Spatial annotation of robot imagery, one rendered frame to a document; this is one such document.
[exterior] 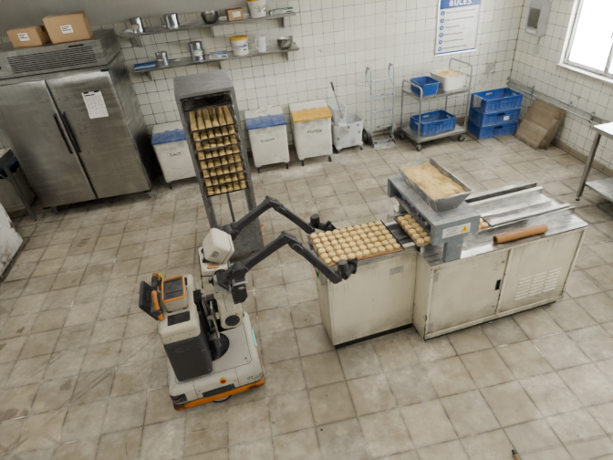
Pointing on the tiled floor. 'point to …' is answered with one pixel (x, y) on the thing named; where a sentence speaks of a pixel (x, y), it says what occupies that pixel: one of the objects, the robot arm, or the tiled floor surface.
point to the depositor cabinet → (495, 273)
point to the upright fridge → (74, 120)
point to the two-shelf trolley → (445, 110)
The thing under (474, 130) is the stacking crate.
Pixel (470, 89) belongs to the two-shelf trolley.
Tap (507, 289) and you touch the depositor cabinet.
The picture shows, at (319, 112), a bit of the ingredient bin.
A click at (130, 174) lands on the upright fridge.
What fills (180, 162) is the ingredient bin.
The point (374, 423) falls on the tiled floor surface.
